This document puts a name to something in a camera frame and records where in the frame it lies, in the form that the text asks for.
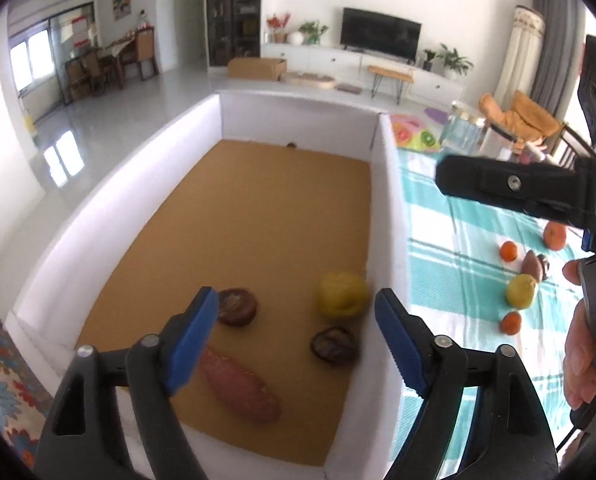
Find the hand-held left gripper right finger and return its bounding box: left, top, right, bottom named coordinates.
left=374, top=287, right=561, bottom=480

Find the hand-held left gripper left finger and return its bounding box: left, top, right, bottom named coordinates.
left=35, top=286, right=221, bottom=480

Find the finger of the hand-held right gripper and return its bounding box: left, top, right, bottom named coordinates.
left=435, top=155, right=596, bottom=226

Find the purple sweet potato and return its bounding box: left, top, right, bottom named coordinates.
left=520, top=251, right=544, bottom=282
left=197, top=349, right=283, bottom=425

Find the yellow-green pear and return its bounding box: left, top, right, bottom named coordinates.
left=506, top=274, right=538, bottom=309
left=317, top=271, right=370, bottom=318

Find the white cardboard box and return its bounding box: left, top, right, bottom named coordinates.
left=5, top=91, right=413, bottom=480

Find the person's right hand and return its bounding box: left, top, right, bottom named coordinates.
left=562, top=259, right=596, bottom=409

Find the small clear jar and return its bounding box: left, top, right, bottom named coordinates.
left=478, top=126, right=516, bottom=161

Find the large glass jar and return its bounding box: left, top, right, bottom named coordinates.
left=440, top=102, right=489, bottom=156

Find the teal checked tablecloth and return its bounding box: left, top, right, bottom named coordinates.
left=388, top=145, right=594, bottom=466

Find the colourful fruit-print box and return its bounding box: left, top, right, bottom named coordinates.
left=389, top=112, right=449, bottom=153

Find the large leafy potted plant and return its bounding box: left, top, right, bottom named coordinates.
left=437, top=44, right=474, bottom=78

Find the covered standing air conditioner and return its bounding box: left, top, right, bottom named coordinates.
left=495, top=5, right=548, bottom=106

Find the wooden bench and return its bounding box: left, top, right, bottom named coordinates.
left=368, top=65, right=416, bottom=103

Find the grey curtain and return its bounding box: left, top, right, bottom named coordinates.
left=533, top=0, right=586, bottom=123

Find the floral patterned cloth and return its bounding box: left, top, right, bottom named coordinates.
left=0, top=297, right=54, bottom=466

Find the black television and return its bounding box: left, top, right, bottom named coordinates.
left=341, top=7, right=423, bottom=59

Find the white television cabinet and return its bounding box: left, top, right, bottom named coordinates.
left=261, top=42, right=466, bottom=103

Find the beige round pet bed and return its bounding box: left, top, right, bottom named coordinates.
left=282, top=72, right=337, bottom=92

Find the green potted plant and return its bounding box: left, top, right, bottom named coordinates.
left=299, top=20, right=329, bottom=46

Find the brown cardboard box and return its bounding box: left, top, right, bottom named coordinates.
left=228, top=56, right=289, bottom=82

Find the red flower bouquet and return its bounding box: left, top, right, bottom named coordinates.
left=266, top=12, right=291, bottom=43

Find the wooden dining chair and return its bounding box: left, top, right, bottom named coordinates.
left=64, top=52, right=104, bottom=101
left=120, top=27, right=159, bottom=83

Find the wooden dining table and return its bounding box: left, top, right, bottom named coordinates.
left=100, top=35, right=144, bottom=78

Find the dark glass cabinet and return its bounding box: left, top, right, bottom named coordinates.
left=206, top=0, right=263, bottom=67

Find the balcony window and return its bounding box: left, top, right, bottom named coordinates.
left=10, top=27, right=54, bottom=96

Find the white door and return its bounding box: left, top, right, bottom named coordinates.
left=173, top=0, right=199, bottom=68

